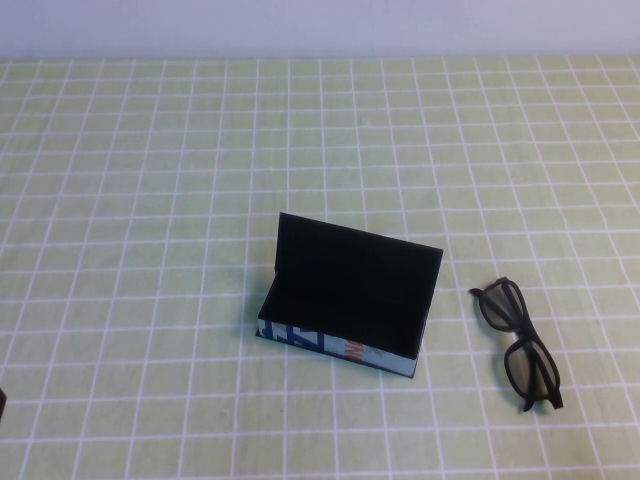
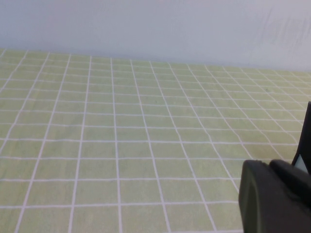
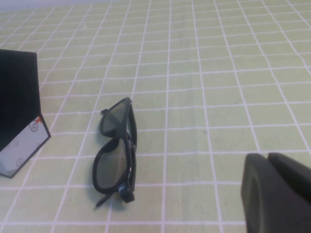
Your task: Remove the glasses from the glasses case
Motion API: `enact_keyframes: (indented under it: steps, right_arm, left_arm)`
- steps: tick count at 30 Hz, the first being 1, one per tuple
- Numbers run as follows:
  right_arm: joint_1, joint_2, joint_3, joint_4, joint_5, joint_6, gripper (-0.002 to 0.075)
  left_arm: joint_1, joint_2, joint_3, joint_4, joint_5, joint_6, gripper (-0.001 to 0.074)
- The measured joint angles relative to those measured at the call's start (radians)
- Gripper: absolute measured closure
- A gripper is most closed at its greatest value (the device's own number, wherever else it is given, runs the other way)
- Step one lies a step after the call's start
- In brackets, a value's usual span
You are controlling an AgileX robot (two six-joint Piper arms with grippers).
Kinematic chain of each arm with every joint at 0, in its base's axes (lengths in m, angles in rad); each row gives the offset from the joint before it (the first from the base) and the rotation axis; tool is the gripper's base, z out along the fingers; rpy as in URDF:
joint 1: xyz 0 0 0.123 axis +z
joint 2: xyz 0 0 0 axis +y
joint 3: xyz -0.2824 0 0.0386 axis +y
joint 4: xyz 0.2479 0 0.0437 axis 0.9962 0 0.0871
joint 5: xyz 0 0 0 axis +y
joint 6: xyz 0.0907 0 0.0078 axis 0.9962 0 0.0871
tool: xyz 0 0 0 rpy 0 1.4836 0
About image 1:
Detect black glasses case box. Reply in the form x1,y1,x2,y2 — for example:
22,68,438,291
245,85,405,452
254,211,445,379

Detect black framed glasses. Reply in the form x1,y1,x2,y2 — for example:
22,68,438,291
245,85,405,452
467,275,565,414

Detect green checked tablecloth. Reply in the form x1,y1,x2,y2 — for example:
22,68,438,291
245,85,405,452
0,55,640,480

